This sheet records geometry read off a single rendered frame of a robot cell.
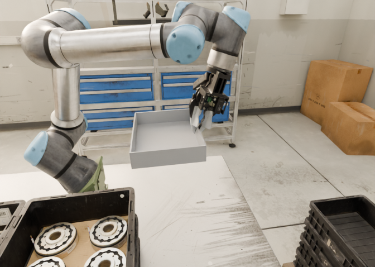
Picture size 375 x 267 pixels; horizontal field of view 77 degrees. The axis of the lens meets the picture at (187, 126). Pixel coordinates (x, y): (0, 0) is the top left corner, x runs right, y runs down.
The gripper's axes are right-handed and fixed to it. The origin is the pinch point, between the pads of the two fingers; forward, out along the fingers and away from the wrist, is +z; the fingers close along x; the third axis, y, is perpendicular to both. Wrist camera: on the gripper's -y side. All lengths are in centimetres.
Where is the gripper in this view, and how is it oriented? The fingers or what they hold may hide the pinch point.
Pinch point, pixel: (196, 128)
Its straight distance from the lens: 75.3
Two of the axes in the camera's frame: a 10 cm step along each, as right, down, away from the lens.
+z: -2.8, 8.9, 3.6
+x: 9.4, 1.6, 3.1
